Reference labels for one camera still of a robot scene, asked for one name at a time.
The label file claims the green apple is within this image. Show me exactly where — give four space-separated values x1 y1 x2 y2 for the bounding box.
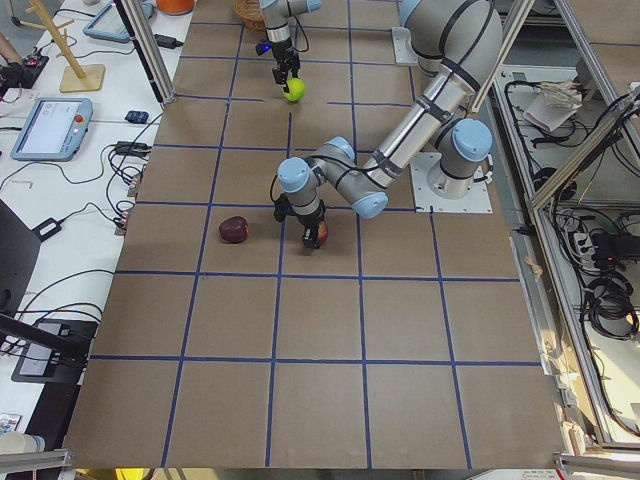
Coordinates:
283 77 306 103

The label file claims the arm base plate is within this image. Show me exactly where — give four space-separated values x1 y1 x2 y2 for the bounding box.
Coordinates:
391 27 418 67
409 152 493 214

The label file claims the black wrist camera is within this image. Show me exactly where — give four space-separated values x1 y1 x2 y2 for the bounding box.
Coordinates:
255 43 272 56
273 193 293 223

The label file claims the small blue device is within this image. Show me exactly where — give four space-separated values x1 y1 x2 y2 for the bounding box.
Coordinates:
125 110 149 124

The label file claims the near teach pendant tablet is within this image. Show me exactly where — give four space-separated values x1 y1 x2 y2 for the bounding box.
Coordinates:
11 98 93 162

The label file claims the teach pendant tablet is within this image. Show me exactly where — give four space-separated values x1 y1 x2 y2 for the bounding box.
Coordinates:
83 2 130 43
11 98 93 162

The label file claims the brown wicker basket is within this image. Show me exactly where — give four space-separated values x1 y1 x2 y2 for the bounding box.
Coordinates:
233 0 265 31

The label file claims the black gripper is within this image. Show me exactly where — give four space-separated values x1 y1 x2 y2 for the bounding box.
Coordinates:
294 202 326 249
270 39 300 93

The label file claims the orange bucket with lid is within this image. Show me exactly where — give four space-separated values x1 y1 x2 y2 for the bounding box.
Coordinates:
155 0 196 16

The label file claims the dark red apple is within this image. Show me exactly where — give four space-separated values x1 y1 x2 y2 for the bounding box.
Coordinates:
218 216 249 244

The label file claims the aluminium frame post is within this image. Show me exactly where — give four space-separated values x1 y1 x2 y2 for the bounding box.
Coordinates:
115 0 176 105

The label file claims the red yellow apple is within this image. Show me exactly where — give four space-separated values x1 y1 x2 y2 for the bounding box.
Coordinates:
314 220 329 249

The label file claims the wooden mug tree stand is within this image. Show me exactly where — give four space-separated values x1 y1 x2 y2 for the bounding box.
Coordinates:
26 0 106 94

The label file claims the black power adapter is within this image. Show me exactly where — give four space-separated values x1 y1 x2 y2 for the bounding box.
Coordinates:
154 34 184 49

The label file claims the far teach pendant tablet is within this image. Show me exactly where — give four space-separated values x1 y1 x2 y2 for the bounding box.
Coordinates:
83 2 130 43

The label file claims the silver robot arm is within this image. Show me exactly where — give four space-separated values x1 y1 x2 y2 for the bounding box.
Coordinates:
273 1 502 248
255 0 322 102

